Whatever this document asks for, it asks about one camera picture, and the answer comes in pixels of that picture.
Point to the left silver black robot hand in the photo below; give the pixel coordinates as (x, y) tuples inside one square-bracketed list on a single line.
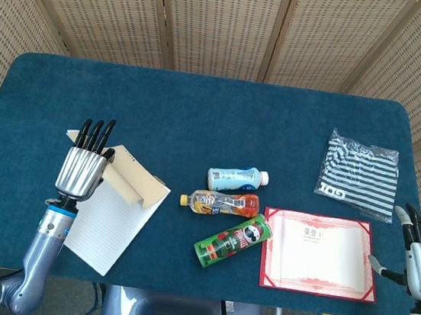
[(78, 172)]

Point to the beige cover spiral notebook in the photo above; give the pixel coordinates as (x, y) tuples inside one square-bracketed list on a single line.
[(106, 221)]

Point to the red certificate folder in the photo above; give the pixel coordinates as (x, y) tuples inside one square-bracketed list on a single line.
[(317, 255)]

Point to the striped garment in plastic bag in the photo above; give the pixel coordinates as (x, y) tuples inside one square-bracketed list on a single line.
[(358, 175)]

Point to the orange tea bottle yellow cap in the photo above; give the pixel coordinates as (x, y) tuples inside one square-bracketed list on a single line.
[(220, 203)]

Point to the white blue drink bottle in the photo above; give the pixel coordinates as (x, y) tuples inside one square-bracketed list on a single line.
[(231, 178)]

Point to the blue table cloth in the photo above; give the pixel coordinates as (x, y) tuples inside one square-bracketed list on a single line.
[(238, 122)]

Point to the green Pringles can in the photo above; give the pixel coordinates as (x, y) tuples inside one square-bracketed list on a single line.
[(230, 242)]

